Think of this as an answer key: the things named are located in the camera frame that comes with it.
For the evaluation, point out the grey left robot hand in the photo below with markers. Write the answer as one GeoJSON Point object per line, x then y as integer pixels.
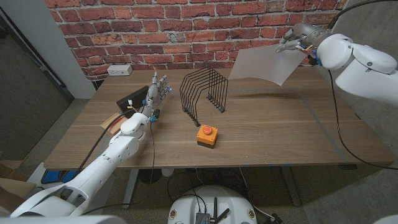
{"type": "Point", "coordinates": [152, 93]}

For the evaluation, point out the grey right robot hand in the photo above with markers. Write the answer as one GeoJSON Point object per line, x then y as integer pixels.
{"type": "Point", "coordinates": [303, 35]}

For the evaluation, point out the white paper file sheet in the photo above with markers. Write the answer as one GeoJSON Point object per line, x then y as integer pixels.
{"type": "Point", "coordinates": [264, 65]}

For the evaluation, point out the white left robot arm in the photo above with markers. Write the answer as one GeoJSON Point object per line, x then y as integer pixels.
{"type": "Point", "coordinates": [102, 165]}

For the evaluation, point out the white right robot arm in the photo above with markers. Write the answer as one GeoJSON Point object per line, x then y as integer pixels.
{"type": "Point", "coordinates": [357, 68]}

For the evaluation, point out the black rectangular box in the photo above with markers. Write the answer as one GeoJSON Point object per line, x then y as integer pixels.
{"type": "Point", "coordinates": [132, 98]}

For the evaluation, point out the white power outlet strip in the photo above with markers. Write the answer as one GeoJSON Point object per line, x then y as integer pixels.
{"type": "Point", "coordinates": [119, 70]}

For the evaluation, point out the brown cardboard piece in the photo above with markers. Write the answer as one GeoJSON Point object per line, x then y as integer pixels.
{"type": "Point", "coordinates": [109, 123]}

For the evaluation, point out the red brick print backdrop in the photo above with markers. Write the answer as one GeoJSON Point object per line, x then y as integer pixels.
{"type": "Point", "coordinates": [155, 31]}

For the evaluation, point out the orange emergency stop button box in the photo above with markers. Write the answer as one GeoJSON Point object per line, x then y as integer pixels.
{"type": "Point", "coordinates": [206, 137]}

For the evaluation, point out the white round table column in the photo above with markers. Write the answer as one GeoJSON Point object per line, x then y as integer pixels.
{"type": "Point", "coordinates": [168, 172]}

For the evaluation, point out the white table leg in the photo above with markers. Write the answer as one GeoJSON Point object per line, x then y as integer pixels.
{"type": "Point", "coordinates": [130, 189]}

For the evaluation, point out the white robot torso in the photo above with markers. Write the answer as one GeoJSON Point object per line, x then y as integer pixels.
{"type": "Point", "coordinates": [186, 205]}

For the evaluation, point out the dark grey perforated panel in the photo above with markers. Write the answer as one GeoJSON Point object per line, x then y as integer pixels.
{"type": "Point", "coordinates": [25, 93]}

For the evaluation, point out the grey module with black antennas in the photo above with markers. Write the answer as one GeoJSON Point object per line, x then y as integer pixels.
{"type": "Point", "coordinates": [202, 217]}

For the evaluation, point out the grey table leg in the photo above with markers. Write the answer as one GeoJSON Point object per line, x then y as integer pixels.
{"type": "Point", "coordinates": [290, 186]}

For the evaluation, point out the brown cardboard box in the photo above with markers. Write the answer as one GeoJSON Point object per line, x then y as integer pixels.
{"type": "Point", "coordinates": [15, 186]}

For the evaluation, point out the black power plug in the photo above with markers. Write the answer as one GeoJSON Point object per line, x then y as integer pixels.
{"type": "Point", "coordinates": [275, 218]}

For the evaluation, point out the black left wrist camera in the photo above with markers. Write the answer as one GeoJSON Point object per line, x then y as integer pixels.
{"type": "Point", "coordinates": [156, 114]}

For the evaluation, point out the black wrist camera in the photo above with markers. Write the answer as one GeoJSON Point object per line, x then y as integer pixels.
{"type": "Point", "coordinates": [315, 59]}
{"type": "Point", "coordinates": [156, 114]}

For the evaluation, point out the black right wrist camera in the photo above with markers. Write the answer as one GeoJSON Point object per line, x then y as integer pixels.
{"type": "Point", "coordinates": [315, 59]}

